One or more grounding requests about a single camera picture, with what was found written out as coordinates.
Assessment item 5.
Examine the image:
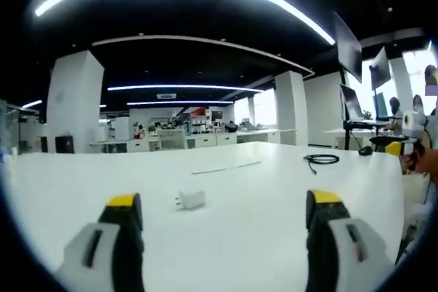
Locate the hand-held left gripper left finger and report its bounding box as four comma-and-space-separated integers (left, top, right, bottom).
56, 191, 146, 292

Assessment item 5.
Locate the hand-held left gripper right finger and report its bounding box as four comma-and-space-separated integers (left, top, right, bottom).
305, 189, 394, 292

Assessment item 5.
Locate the black Type-C cable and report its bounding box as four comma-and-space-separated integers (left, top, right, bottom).
303, 154, 340, 175

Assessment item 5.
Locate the white charger adapter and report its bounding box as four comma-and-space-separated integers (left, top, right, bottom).
174, 187, 207, 211

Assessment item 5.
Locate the white desk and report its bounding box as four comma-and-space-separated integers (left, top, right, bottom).
0, 141, 407, 292

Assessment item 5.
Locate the person's right hand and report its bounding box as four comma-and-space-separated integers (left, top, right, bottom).
400, 141, 438, 178

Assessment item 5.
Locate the green screen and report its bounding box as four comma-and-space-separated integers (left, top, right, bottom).
372, 92, 389, 119

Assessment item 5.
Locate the black monitor stand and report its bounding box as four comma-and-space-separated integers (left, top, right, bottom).
338, 66, 391, 152

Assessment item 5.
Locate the open laptop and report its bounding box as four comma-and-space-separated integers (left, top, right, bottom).
339, 83, 377, 124

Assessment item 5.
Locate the small tilted monitor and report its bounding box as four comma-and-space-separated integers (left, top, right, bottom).
368, 47, 392, 91

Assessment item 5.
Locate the large black monitor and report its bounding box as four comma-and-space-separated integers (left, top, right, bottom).
333, 11, 363, 83

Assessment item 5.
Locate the row of white office desks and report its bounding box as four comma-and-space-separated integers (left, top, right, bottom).
89, 127, 298, 153

